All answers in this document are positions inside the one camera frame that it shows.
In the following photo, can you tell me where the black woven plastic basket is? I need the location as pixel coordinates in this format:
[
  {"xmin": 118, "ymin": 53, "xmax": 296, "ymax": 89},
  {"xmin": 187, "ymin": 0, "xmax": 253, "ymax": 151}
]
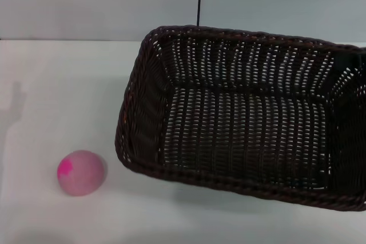
[{"xmin": 114, "ymin": 25, "xmax": 366, "ymax": 213}]

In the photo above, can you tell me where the pink toy peach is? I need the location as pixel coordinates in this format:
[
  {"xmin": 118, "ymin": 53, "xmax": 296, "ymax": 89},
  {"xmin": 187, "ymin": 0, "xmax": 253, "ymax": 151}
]
[{"xmin": 57, "ymin": 149, "xmax": 108, "ymax": 198}]

